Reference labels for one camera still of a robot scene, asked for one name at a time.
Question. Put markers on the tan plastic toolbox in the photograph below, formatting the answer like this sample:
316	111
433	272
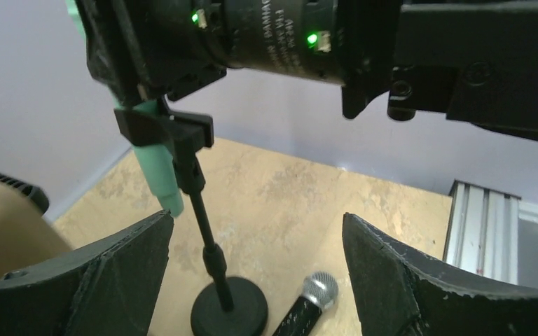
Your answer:
26	237

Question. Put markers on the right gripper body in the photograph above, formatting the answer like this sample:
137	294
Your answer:
143	50

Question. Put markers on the aluminium frame rail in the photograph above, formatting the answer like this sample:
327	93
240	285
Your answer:
493	234

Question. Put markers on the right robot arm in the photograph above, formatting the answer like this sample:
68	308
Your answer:
474	62

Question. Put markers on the green microphone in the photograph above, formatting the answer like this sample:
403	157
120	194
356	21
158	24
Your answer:
155	161

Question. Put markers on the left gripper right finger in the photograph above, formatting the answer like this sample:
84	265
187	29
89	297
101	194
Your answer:
399	290

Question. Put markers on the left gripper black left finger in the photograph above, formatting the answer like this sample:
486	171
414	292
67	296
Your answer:
108	287

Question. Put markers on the black silver microphone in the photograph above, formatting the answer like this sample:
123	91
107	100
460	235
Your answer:
318	293

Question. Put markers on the round base stand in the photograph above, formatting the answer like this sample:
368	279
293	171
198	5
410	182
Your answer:
230	305

